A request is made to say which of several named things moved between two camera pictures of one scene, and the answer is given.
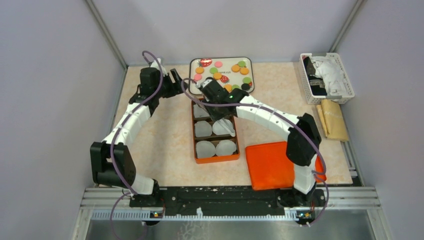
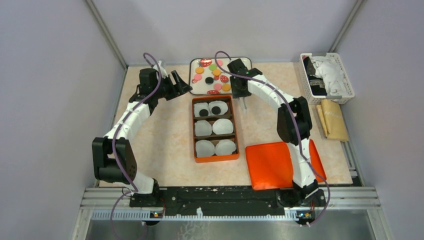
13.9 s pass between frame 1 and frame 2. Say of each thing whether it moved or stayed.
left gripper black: stayed
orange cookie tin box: stayed
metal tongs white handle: moved
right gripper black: moved
